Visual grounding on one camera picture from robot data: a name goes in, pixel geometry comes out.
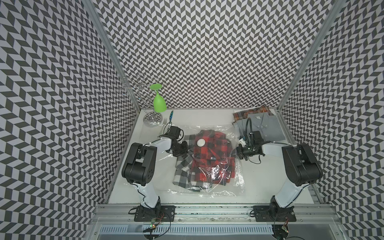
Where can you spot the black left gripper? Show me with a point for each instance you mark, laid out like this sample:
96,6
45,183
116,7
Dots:
185,149

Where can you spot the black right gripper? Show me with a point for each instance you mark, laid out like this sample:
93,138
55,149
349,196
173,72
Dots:
239,150

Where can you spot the grey shirt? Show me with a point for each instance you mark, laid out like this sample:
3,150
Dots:
268,126

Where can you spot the clear plastic vacuum bag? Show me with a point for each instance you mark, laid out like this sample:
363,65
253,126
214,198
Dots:
165,168

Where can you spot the red black buffalo plaid shirt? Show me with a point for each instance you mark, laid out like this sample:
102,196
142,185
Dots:
214,162

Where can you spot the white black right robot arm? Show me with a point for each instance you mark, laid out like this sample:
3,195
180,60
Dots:
301,166

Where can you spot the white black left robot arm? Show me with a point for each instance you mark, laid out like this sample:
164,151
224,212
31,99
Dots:
140,163

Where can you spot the white round bag valve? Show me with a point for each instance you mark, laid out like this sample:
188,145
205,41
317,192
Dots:
201,142

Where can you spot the black white plaid shirt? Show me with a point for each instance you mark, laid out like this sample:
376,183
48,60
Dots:
185,177

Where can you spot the green plastic wine glass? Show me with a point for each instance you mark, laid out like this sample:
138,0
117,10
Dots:
159,103

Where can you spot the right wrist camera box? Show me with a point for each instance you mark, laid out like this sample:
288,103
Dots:
242,142

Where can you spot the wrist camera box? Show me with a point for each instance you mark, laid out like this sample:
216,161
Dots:
175,133
242,142

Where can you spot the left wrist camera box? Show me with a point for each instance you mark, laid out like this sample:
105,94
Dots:
175,133

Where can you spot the aluminium frame right floor rail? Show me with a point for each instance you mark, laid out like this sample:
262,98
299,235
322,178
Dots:
291,140

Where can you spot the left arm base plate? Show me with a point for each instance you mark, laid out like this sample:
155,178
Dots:
143,214

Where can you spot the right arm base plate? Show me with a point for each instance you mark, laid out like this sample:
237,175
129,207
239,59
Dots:
265,213

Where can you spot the left electronics board with wires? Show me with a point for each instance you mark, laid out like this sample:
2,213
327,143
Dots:
149,232

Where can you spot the electronics board with wires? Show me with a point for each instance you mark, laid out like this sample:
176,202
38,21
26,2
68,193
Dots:
281,232
149,232

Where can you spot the right electronics board with wires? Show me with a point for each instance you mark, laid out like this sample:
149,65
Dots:
281,232

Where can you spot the aluminium front rail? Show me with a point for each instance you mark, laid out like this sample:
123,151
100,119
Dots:
217,214

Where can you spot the aluminium frame corner post right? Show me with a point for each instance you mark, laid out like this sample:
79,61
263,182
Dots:
321,35

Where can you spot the aluminium frame corner post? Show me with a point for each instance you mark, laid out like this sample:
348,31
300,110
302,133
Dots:
94,17
321,35

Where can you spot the aluminium frame corner post left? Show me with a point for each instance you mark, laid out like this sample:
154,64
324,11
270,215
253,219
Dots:
94,17

